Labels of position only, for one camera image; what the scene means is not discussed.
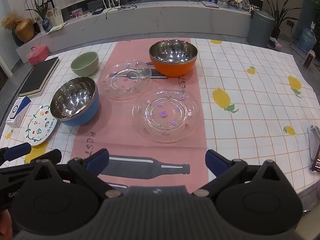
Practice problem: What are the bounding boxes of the gold vase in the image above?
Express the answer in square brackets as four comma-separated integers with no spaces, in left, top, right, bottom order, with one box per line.
[15,18,35,43]

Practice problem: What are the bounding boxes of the green ivy plant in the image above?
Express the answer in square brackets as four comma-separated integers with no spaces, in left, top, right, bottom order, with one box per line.
[304,0,320,38]

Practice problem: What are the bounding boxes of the white marble TV console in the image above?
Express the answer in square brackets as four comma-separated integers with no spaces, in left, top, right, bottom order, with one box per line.
[16,1,252,64]

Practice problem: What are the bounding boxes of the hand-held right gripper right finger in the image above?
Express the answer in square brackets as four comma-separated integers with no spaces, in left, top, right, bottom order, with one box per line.
[192,149,291,198]

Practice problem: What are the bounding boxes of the pink table runner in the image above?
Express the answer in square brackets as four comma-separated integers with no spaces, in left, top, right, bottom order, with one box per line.
[70,38,209,194]

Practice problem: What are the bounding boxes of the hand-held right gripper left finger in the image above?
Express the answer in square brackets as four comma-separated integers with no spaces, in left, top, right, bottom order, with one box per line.
[26,148,125,199]

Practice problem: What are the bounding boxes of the white printed card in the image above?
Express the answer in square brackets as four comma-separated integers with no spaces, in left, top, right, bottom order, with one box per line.
[47,7,63,27]

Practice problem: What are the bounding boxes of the blue steel bowl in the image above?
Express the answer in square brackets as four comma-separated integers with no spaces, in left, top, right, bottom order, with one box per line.
[50,77,100,127]

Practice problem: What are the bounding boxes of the person's left hand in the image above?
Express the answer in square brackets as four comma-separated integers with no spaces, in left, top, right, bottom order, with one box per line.
[0,209,12,233]

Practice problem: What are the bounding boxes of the white painted plate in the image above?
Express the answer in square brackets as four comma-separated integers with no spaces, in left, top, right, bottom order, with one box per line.
[24,104,58,146]

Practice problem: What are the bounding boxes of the pink basket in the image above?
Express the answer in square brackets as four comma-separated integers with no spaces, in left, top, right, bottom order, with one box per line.
[27,45,50,66]

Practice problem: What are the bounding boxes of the black notebook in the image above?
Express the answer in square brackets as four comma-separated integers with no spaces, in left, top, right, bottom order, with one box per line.
[18,56,60,98]

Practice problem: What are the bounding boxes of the grey trash can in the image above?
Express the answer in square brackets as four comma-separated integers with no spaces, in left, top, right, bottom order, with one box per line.
[247,10,276,47]

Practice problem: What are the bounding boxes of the blue water bottle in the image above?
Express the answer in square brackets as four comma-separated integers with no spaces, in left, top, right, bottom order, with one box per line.
[299,27,317,53]

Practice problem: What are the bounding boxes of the green leafy plant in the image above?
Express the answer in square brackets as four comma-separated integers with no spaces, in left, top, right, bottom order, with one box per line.
[25,0,54,20]

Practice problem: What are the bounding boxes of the green ceramic bowl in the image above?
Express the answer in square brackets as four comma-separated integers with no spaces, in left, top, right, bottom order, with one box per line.
[70,51,100,77]

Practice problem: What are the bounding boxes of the potted long-leaf plant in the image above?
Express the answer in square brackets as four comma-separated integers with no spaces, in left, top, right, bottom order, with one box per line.
[260,0,300,39]

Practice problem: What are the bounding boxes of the dried yellow flowers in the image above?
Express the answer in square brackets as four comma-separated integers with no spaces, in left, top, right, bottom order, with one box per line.
[1,10,23,30]

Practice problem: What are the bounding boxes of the yellow paper booklet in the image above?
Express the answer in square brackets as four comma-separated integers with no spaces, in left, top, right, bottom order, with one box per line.
[47,22,68,34]

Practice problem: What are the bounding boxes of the clear glass floral plate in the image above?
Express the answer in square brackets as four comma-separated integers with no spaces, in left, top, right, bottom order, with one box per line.
[132,86,200,144]
[97,60,152,102]

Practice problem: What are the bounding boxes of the white router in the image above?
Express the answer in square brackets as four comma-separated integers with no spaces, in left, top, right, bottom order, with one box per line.
[101,0,125,14]

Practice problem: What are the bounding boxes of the small pink heater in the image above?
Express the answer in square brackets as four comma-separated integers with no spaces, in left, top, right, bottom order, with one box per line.
[303,50,316,68]

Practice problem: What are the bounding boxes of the white and blue box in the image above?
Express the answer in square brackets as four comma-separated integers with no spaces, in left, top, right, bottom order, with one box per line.
[5,96,32,128]

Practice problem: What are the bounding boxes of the black cable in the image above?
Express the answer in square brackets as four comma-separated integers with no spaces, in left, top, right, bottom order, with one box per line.
[105,0,138,20]

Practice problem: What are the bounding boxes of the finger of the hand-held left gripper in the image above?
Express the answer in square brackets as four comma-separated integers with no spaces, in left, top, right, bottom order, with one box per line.
[0,142,32,166]
[0,149,62,184]

